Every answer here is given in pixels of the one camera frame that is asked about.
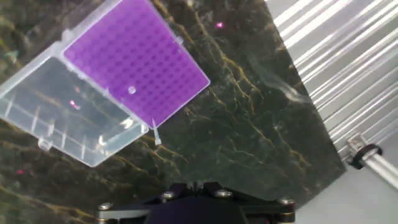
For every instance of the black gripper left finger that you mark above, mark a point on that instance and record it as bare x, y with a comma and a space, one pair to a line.
130, 211

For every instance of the small clear pipette tip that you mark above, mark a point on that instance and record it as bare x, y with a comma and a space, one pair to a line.
132, 90
156, 133

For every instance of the dark marble pattern mat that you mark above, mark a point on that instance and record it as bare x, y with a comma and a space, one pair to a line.
233, 124

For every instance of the purple pipette tip holder box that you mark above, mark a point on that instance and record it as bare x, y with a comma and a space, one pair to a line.
140, 56

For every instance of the silver camera pole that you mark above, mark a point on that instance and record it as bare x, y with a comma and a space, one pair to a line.
385, 169

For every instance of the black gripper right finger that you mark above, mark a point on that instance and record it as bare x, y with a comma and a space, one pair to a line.
267, 210

